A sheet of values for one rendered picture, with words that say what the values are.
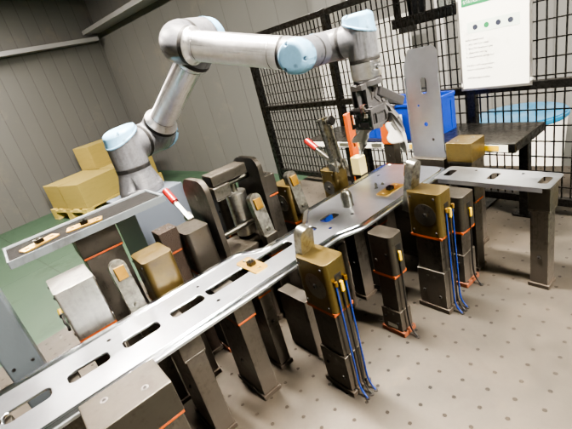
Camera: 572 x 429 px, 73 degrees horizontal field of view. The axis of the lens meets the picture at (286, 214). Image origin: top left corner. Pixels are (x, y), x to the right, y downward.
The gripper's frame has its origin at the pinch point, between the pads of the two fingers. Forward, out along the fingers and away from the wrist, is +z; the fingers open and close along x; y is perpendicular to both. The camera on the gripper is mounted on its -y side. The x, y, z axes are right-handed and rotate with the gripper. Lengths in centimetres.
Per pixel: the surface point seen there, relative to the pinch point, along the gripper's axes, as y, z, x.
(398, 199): 4.6, 11.5, 5.8
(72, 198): 16, 80, -518
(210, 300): 60, 10, -2
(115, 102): -132, -17, -668
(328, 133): -0.2, -5.3, -20.5
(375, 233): 21.4, 11.9, 11.0
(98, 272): 73, 6, -35
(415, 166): 6.0, 0.9, 13.3
